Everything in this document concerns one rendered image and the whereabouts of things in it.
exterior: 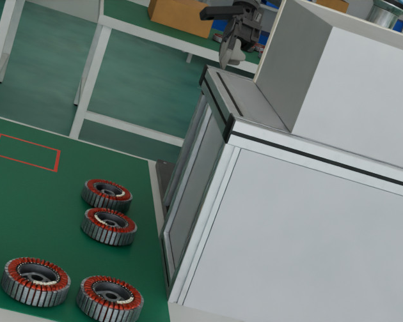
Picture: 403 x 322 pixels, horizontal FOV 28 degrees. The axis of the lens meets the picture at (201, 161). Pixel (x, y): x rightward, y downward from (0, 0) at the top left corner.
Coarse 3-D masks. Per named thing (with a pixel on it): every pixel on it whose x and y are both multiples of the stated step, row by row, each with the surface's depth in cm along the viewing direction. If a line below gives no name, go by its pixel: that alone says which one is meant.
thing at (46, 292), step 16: (16, 272) 132; (32, 272) 137; (48, 272) 137; (64, 272) 137; (16, 288) 129; (32, 288) 129; (48, 288) 130; (64, 288) 133; (80, 288) 135; (96, 288) 138; (112, 288) 140; (128, 288) 140; (32, 304) 130; (48, 304) 131; (80, 304) 134; (96, 304) 132; (112, 304) 132; (128, 304) 134; (112, 320) 132; (128, 320) 134
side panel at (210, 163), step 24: (192, 144) 167; (216, 144) 151; (192, 168) 167; (216, 168) 141; (192, 192) 160; (216, 192) 143; (168, 216) 170; (192, 216) 154; (168, 240) 167; (192, 240) 145; (168, 264) 156; (192, 264) 146; (168, 288) 150
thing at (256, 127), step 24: (216, 72) 175; (216, 96) 157; (240, 96) 158; (264, 96) 167; (216, 120) 151; (240, 120) 139; (264, 120) 146; (240, 144) 140; (264, 144) 140; (288, 144) 141; (312, 144) 141; (312, 168) 143; (336, 168) 143; (360, 168) 144; (384, 168) 144
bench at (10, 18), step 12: (12, 0) 421; (24, 0) 498; (12, 12) 423; (0, 24) 425; (12, 24) 502; (0, 36) 427; (12, 36) 504; (0, 48) 429; (0, 60) 436; (0, 72) 474
